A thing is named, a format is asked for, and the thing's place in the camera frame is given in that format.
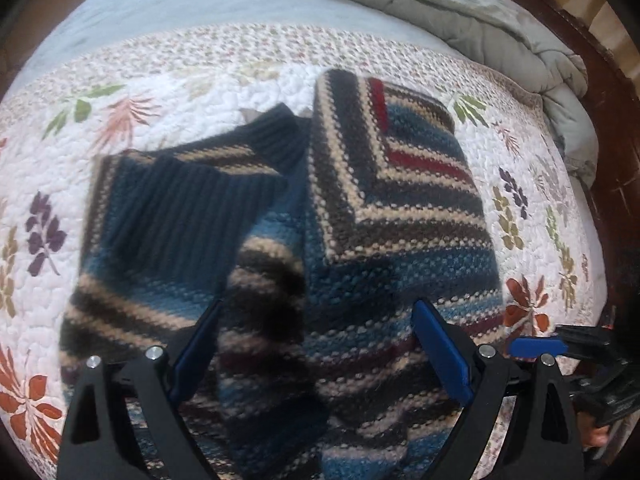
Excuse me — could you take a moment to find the person's right hand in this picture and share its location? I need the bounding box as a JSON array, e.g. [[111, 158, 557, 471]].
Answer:
[[582, 422, 609, 449]]

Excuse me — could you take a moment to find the dark wooden bed frame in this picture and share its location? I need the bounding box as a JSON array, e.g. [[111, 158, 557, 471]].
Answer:
[[480, 0, 640, 311]]

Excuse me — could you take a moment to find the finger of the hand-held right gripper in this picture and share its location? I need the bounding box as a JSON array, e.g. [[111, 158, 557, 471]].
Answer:
[[510, 326, 618, 361]]

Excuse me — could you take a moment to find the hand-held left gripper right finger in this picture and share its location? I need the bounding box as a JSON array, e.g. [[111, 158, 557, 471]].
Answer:
[[412, 299, 585, 480]]

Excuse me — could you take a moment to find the white floral quilt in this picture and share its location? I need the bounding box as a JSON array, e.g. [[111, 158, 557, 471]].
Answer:
[[0, 22, 608, 480]]

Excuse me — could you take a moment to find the striped knitted sweater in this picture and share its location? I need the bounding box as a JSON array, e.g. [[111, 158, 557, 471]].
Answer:
[[60, 67, 506, 480]]

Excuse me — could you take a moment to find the grey comforter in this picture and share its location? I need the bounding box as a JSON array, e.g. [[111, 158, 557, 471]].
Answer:
[[125, 0, 601, 186]]

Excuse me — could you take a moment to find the light blue bed sheet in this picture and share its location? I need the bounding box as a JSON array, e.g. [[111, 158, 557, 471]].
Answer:
[[15, 0, 451, 88]]

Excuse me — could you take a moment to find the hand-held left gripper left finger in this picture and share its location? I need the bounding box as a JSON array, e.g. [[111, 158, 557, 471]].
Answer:
[[57, 300, 224, 480]]

